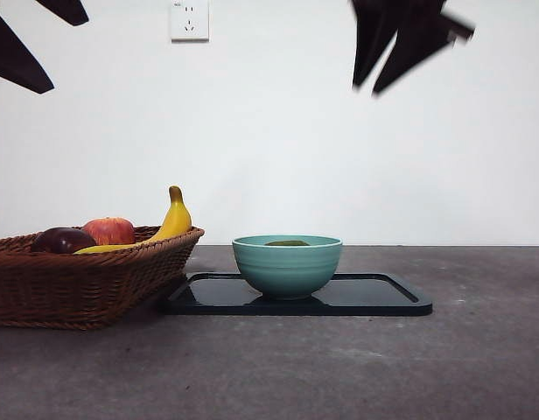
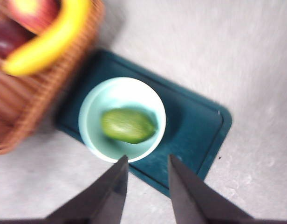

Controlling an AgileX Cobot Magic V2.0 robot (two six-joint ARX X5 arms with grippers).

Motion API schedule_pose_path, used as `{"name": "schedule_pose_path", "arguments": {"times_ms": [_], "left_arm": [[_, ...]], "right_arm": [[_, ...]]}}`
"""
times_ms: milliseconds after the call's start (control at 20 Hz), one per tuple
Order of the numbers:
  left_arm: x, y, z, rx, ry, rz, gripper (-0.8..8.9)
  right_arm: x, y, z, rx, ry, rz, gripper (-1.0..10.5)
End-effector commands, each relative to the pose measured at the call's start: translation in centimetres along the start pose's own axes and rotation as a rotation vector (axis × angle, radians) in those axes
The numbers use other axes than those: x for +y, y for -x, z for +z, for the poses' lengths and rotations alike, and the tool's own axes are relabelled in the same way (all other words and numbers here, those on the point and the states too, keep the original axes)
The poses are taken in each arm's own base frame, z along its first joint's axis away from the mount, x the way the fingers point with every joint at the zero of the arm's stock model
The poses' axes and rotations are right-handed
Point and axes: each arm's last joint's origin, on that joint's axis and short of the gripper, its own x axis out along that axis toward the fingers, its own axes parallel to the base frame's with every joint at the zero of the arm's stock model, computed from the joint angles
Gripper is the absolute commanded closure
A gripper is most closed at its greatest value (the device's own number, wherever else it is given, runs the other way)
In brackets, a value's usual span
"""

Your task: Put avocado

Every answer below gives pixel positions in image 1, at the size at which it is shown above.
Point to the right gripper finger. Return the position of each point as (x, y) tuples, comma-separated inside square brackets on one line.
[(374, 26), (420, 30)]

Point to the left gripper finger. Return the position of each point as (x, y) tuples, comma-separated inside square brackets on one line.
[(68, 11), (16, 57)]

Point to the green avocado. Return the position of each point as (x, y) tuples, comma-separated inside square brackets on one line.
[(287, 243)]

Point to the teal ribbed bowl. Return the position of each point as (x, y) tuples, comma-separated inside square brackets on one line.
[(287, 271)]

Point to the dark purple round fruit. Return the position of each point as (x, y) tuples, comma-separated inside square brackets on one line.
[(61, 240)]

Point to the red apple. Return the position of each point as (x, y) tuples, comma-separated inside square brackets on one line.
[(109, 232)]

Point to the yellow banana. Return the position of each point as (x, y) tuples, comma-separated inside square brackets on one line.
[(177, 219)]

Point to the brown wicker basket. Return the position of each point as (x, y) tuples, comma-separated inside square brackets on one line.
[(77, 289)]

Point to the black rectangular tray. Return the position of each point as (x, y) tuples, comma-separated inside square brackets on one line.
[(374, 297)]

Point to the white wall socket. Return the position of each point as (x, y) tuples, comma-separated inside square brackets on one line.
[(190, 22)]

